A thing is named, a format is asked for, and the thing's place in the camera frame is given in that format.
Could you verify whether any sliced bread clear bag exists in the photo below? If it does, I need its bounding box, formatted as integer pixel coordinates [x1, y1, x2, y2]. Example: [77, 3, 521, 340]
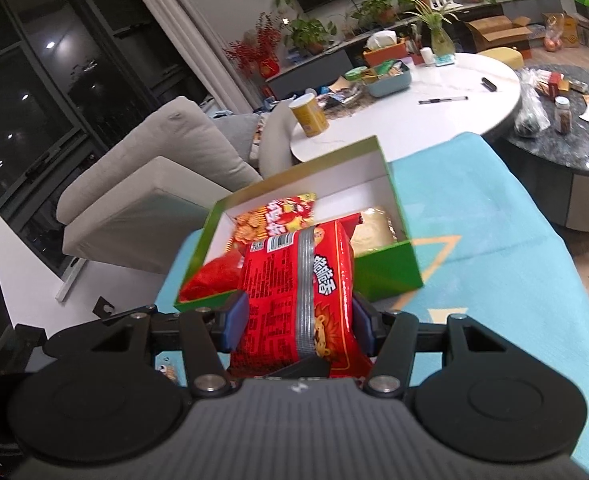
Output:
[351, 207, 407, 257]

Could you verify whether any red noodle snack bag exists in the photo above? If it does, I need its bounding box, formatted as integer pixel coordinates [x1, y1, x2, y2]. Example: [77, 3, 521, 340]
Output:
[229, 214, 371, 378]

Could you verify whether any white round table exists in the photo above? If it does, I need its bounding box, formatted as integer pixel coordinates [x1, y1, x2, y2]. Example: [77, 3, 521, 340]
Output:
[290, 53, 521, 162]

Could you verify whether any blue grey table mat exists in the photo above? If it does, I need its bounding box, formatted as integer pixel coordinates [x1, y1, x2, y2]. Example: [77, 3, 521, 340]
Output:
[156, 133, 589, 474]

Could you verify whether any green gift box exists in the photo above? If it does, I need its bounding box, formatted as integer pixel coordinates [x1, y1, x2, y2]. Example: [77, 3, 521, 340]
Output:
[180, 136, 423, 301]

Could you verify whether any cardboard box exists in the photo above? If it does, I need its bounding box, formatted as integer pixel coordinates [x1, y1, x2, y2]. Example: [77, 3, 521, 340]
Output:
[467, 15, 531, 52]

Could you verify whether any orange tissue box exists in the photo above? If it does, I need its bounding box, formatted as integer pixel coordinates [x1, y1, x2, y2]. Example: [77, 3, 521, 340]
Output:
[363, 30, 408, 67]

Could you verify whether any large red snack bag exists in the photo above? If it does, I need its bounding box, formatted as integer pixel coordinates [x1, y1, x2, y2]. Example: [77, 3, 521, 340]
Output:
[178, 249, 244, 302]

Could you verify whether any yellow cylindrical can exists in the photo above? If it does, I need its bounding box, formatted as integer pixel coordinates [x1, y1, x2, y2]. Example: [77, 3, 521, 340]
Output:
[289, 93, 329, 138]

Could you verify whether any glass vase with plant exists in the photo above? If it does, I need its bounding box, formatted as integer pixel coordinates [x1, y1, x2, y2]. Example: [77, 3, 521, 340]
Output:
[410, 0, 458, 58]

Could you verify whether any wall socket with cable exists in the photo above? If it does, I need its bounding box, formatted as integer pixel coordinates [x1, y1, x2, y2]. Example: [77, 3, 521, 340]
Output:
[93, 297, 116, 320]

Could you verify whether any black pen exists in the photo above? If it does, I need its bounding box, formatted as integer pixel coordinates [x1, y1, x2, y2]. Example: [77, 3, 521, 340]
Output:
[418, 96, 469, 105]

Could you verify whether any round pastry brown label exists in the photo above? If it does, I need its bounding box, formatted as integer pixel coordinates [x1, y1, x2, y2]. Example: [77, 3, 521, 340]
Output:
[154, 352, 180, 385]

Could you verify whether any lobster cracker snack bag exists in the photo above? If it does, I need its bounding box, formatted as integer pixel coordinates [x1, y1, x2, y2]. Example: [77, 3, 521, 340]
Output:
[226, 193, 317, 252]

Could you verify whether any beige sofa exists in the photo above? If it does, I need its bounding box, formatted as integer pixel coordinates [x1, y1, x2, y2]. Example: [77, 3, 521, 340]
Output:
[56, 95, 305, 276]

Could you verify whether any dark marble coffee table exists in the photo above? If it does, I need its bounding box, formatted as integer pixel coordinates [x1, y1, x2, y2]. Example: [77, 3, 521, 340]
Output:
[492, 90, 589, 232]

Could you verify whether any blue plastic tray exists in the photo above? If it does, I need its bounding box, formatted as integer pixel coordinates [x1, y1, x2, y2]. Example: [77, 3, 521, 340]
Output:
[363, 60, 413, 99]

